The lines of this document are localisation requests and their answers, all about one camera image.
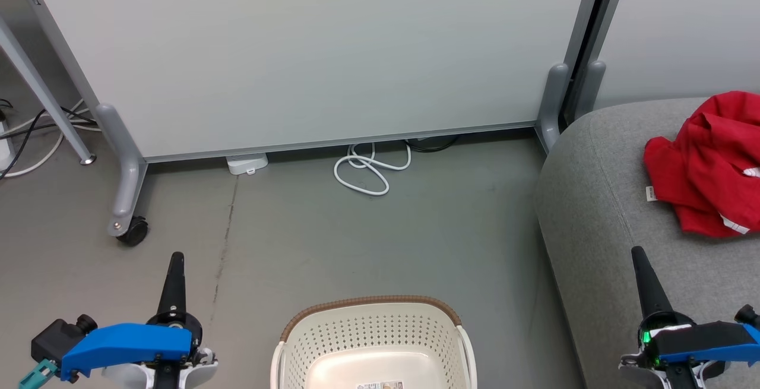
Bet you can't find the narrow white partition panel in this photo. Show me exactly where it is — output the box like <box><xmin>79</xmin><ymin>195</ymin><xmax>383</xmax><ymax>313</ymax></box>
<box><xmin>564</xmin><ymin>0</ymin><xmax>760</xmax><ymax>125</ymax></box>

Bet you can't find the grey fabric sofa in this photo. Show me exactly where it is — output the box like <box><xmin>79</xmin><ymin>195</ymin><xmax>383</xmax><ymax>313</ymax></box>
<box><xmin>534</xmin><ymin>97</ymin><xmax>760</xmax><ymax>389</ymax></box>

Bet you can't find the black caster wheel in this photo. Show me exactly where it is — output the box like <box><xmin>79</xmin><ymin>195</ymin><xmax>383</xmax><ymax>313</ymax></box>
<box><xmin>117</xmin><ymin>217</ymin><xmax>149</xmax><ymax>247</ymax></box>

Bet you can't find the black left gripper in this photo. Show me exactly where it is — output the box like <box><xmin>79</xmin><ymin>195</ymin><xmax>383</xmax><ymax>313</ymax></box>
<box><xmin>145</xmin><ymin>251</ymin><xmax>204</xmax><ymax>349</ymax></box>

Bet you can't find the black floor cable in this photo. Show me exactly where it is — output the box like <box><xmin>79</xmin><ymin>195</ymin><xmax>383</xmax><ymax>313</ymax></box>
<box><xmin>0</xmin><ymin>99</ymin><xmax>99</xmax><ymax>181</ymax></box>

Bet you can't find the coiled white cable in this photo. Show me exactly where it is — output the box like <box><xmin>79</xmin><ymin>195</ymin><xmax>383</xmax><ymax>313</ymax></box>
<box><xmin>333</xmin><ymin>141</ymin><xmax>412</xmax><ymax>197</ymax></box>

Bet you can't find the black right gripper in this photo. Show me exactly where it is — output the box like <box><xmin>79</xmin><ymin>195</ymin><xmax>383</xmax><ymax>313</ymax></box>
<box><xmin>631</xmin><ymin>246</ymin><xmax>696</xmax><ymax>373</ymax></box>

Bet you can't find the wide white partition panel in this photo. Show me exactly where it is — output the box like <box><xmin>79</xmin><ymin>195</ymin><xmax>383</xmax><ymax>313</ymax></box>
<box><xmin>18</xmin><ymin>0</ymin><xmax>612</xmax><ymax>238</ymax></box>

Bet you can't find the long white floor cable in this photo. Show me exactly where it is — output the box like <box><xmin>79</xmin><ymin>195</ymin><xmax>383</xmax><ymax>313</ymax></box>
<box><xmin>0</xmin><ymin>99</ymin><xmax>102</xmax><ymax>179</ymax></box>

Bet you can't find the white power adapter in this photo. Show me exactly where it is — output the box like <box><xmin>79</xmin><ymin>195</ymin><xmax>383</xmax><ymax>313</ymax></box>
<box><xmin>226</xmin><ymin>153</ymin><xmax>270</xmax><ymax>176</ymax></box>

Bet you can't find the grey metal table leg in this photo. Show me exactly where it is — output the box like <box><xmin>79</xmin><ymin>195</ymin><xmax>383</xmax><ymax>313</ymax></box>
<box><xmin>0</xmin><ymin>15</ymin><xmax>97</xmax><ymax>166</ymax></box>

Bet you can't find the black cable under partition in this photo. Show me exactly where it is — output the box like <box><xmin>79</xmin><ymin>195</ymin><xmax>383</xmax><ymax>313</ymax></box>
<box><xmin>404</xmin><ymin>134</ymin><xmax>461</xmax><ymax>154</ymax></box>

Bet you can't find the white power strip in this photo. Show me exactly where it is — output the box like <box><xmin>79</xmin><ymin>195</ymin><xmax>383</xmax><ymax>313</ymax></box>
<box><xmin>0</xmin><ymin>119</ymin><xmax>16</xmax><ymax>171</ymax></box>

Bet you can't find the cream perforated laundry basket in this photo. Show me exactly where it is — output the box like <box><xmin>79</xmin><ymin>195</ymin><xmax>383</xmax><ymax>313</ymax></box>
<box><xmin>270</xmin><ymin>295</ymin><xmax>477</xmax><ymax>389</ymax></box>

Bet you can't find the red garment with white cuff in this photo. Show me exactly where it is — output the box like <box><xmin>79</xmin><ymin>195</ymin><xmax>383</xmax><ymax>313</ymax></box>
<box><xmin>644</xmin><ymin>134</ymin><xmax>760</xmax><ymax>239</ymax></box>

